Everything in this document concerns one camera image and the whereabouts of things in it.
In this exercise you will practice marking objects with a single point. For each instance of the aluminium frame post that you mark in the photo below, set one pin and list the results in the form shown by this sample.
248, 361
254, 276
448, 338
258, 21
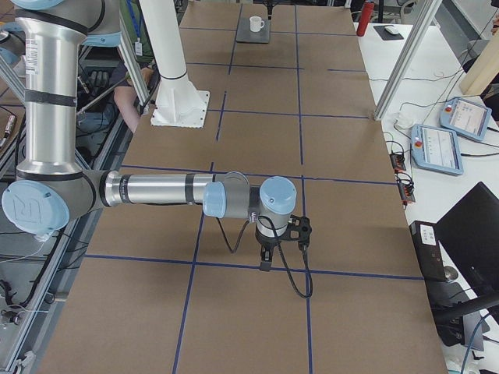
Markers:
413, 41

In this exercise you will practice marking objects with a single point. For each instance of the black computer box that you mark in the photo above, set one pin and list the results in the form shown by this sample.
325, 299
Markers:
428, 253

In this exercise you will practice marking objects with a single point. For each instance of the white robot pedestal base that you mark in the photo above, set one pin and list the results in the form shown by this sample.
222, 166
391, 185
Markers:
178, 103

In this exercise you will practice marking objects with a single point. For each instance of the far blue teach pendant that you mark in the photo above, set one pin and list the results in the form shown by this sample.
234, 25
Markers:
467, 118

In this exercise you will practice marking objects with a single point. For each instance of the black monitor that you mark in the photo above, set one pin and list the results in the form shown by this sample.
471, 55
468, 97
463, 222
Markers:
469, 234

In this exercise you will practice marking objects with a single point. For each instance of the orange black adapter box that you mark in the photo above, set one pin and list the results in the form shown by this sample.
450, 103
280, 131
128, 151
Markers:
398, 161

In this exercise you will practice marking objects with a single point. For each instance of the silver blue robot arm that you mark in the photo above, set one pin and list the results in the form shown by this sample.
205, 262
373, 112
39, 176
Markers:
51, 189

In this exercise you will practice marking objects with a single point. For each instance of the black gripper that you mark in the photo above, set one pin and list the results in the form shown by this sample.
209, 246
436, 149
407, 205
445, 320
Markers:
265, 243

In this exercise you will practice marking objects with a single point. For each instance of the white computer mouse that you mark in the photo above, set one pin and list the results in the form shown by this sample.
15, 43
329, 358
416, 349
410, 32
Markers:
392, 30

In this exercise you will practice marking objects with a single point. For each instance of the grey closed laptop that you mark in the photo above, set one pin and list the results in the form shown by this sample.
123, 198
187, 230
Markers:
245, 35

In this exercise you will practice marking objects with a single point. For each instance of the blue teach pendant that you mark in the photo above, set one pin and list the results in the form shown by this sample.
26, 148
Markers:
436, 149
467, 118

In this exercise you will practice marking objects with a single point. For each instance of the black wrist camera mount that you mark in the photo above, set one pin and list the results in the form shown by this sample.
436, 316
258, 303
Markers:
299, 230

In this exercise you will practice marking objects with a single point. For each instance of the white ceramic cup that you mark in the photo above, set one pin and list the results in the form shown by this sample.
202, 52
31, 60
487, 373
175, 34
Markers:
256, 24

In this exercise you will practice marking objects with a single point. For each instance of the seated person green shirt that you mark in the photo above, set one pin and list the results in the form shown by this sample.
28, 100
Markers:
125, 94

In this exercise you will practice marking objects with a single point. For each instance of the near blue teach pendant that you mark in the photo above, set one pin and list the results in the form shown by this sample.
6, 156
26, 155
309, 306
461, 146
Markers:
436, 149

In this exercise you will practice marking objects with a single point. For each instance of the red water bottle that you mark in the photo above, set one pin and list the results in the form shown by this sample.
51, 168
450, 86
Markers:
364, 19

